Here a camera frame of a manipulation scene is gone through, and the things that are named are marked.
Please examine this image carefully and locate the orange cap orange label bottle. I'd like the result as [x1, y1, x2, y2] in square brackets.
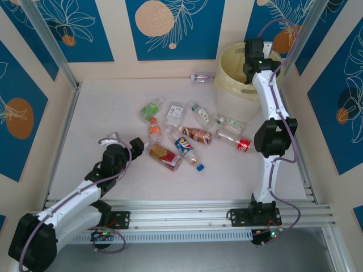
[147, 117, 163, 144]

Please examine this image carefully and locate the red gold label tea bottle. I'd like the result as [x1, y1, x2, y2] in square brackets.
[143, 143, 183, 172]

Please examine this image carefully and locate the green label clear bottle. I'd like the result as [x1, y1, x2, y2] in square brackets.
[138, 96, 165, 123]

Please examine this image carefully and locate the blue Pepsi bottle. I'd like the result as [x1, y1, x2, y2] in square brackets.
[174, 136, 199, 165]

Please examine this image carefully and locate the clear bottle white barcode label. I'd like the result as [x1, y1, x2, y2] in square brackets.
[163, 101, 188, 134]

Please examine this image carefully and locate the brown label drink bottle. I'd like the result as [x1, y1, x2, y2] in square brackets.
[178, 126, 213, 145]

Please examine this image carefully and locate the green band flower label bottle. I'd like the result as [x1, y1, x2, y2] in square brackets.
[189, 104, 217, 127]

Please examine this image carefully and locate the green band nutrition label bottle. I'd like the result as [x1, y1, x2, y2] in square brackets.
[214, 112, 245, 134]

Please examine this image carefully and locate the red label cola bottle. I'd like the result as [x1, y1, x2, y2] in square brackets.
[214, 129, 258, 155]

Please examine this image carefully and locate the cream plastic bucket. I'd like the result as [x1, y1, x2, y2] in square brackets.
[214, 42, 284, 99]

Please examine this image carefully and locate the clear Ganten water bottle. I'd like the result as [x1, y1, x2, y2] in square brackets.
[190, 72, 216, 83]

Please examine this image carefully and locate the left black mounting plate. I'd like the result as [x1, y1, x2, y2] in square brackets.
[78, 211, 131, 230]

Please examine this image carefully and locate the black mounting plate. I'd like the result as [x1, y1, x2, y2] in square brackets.
[78, 211, 131, 230]
[226, 208, 282, 227]

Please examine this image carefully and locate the left circuit board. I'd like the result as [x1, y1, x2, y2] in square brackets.
[90, 229, 116, 241]

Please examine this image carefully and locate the circuit board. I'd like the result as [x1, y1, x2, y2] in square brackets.
[252, 229, 284, 244]
[90, 229, 116, 241]

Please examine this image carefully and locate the grey metal sheet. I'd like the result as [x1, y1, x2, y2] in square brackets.
[16, 226, 349, 272]

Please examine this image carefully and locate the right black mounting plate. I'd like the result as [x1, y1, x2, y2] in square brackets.
[226, 208, 282, 227]

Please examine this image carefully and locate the right circuit board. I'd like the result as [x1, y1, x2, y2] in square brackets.
[252, 229, 284, 244]

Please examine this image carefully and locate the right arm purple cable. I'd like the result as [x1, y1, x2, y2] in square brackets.
[258, 18, 302, 247]

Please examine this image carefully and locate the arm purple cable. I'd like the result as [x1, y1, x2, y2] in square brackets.
[18, 137, 134, 272]
[258, 18, 302, 247]

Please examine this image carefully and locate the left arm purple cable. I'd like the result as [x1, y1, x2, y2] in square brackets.
[18, 137, 134, 272]

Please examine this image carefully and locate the right aluminium corner post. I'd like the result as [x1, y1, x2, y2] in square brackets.
[279, 0, 331, 97]

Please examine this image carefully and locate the aluminium corner post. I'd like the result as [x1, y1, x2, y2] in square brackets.
[19, 0, 82, 88]
[279, 0, 331, 97]

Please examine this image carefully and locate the left aluminium side rail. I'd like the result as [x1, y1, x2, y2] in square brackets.
[41, 83, 83, 210]

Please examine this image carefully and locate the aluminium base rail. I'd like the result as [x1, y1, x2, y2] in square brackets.
[24, 199, 340, 232]

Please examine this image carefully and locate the white slotted cable duct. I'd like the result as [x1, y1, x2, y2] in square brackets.
[36, 229, 253, 244]

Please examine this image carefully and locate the left aluminium corner post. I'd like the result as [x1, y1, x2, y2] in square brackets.
[19, 0, 82, 88]

